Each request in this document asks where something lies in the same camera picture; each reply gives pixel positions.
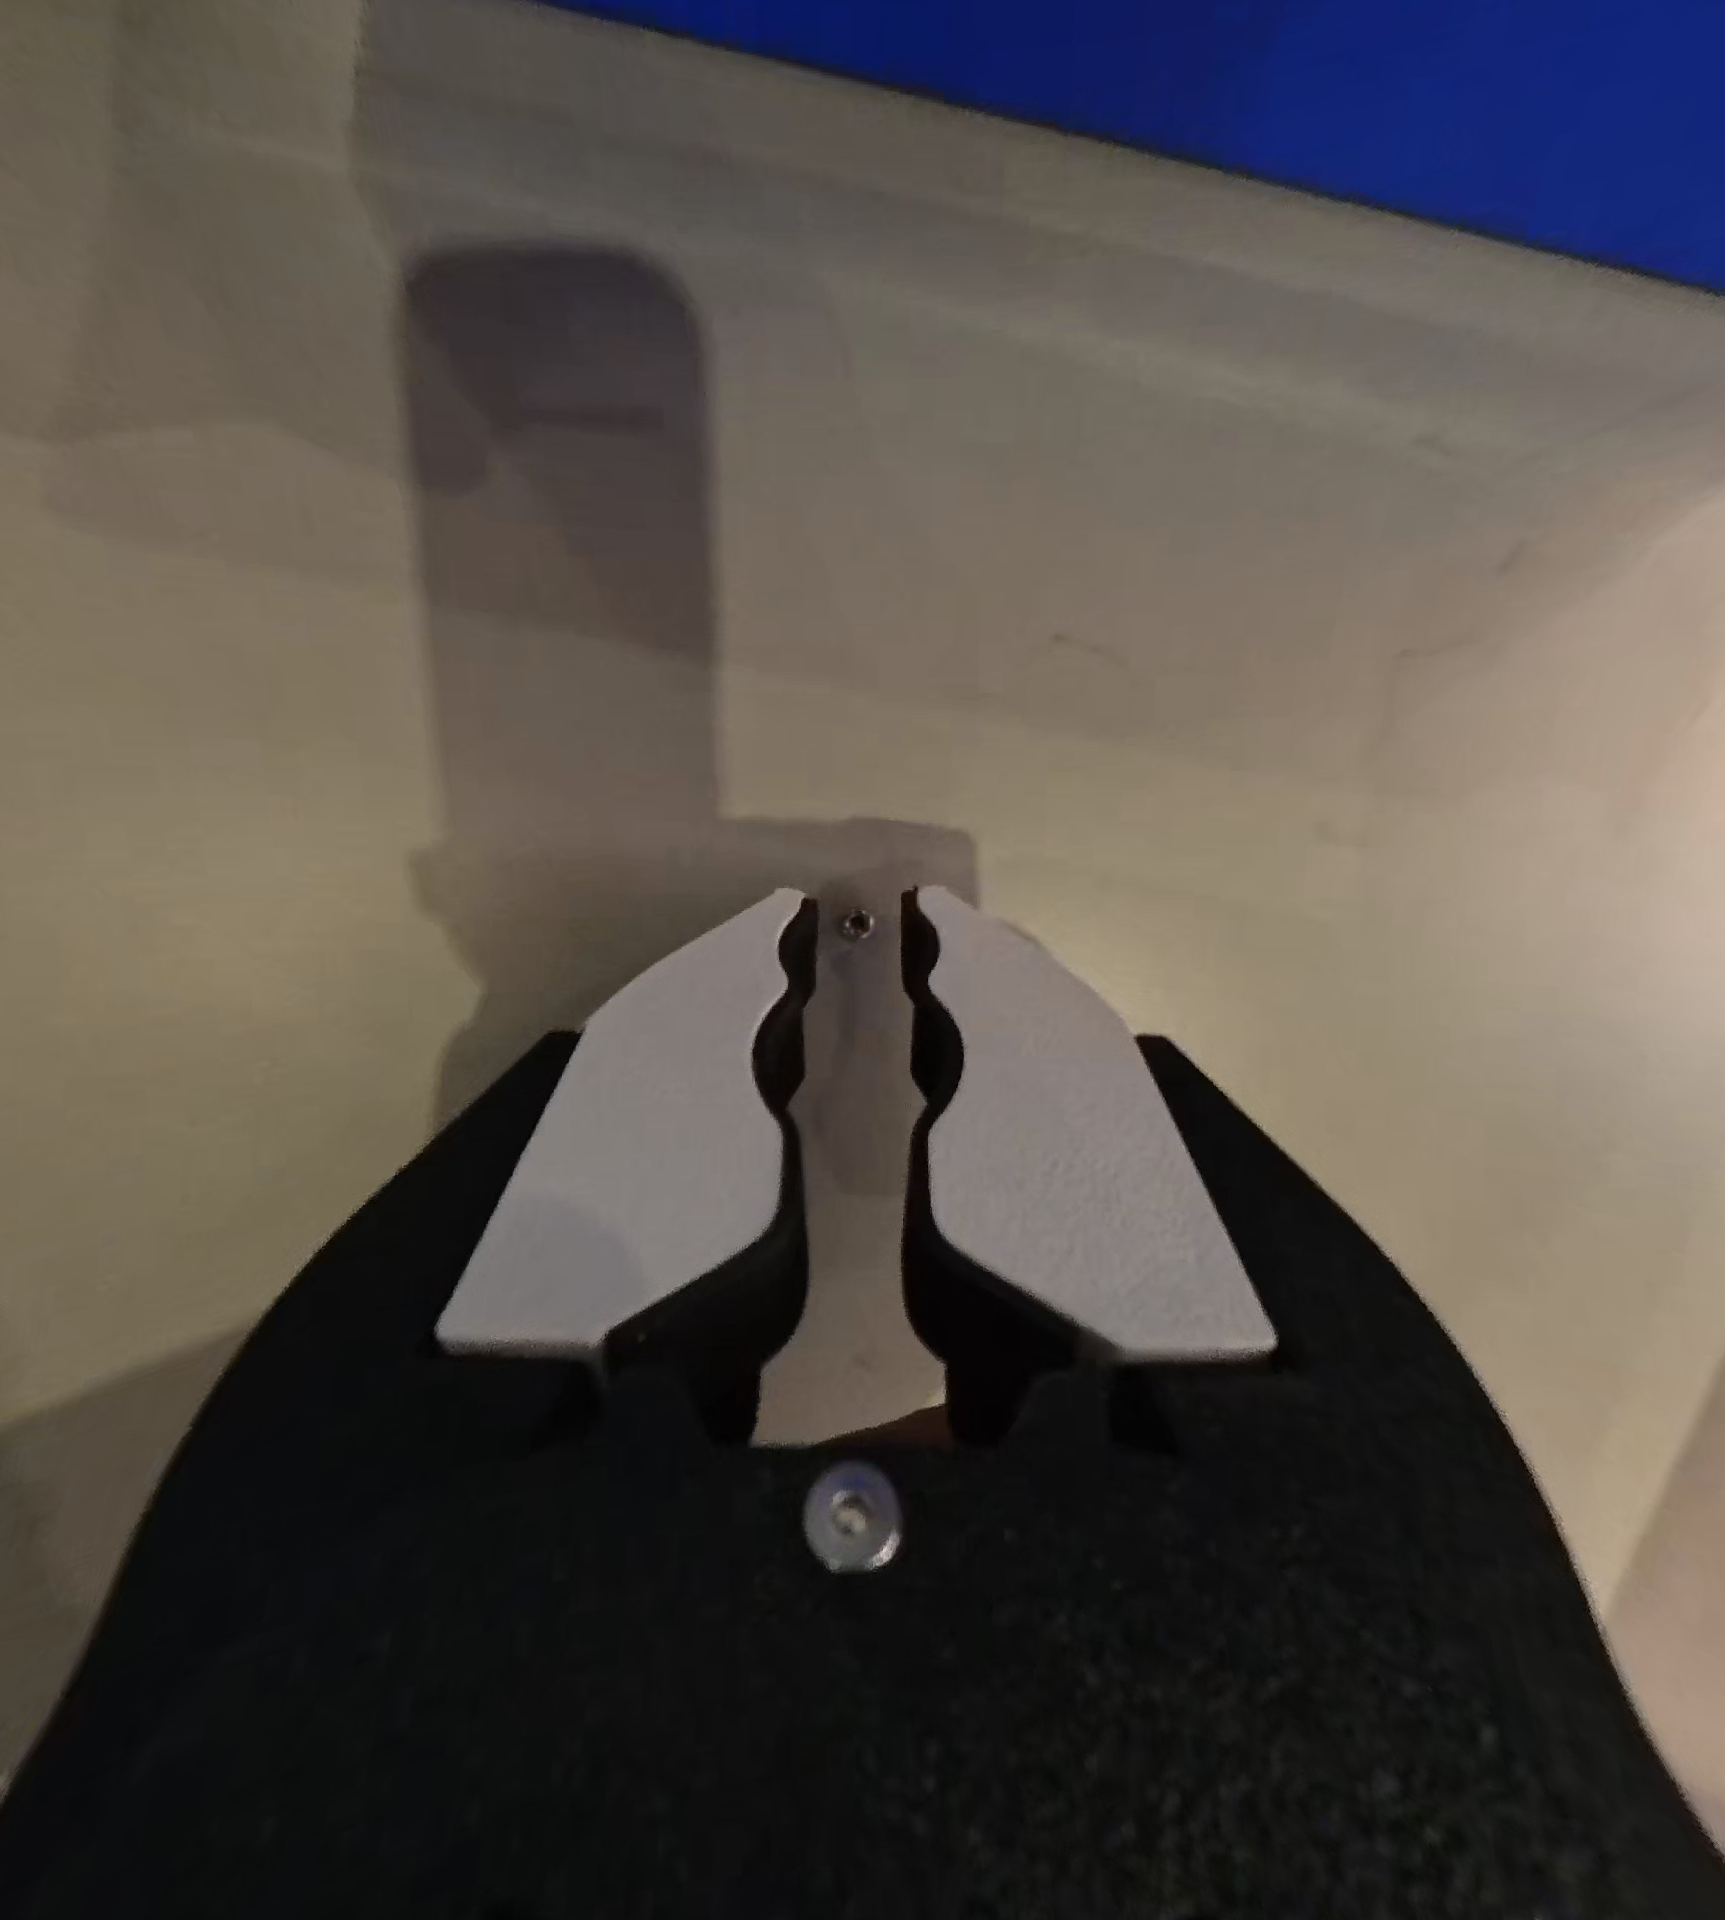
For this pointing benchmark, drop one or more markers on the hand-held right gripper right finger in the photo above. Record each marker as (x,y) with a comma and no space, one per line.
(1086,1185)

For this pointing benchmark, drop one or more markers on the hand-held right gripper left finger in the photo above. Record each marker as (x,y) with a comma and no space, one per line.
(622,1185)

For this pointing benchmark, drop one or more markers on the blue divided bin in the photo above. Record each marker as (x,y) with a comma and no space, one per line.
(1328,104)

